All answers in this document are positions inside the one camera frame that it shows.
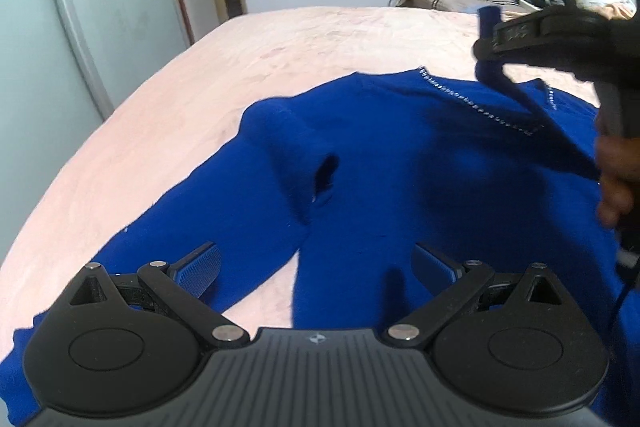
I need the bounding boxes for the blue beaded sweater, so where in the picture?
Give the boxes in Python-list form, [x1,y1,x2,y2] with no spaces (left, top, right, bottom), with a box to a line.
[1,69,639,426]

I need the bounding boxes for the right hand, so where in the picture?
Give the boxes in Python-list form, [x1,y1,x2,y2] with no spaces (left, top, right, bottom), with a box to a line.
[594,112,640,229]

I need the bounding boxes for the white quilt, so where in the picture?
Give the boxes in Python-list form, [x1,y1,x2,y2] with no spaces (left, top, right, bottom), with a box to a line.
[576,0,637,20]

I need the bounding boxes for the pink floral bed sheet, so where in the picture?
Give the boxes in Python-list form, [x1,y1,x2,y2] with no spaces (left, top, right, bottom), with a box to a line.
[0,5,601,358]

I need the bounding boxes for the glass wardrobe door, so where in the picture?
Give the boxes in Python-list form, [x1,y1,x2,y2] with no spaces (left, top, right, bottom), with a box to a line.
[1,0,189,249]

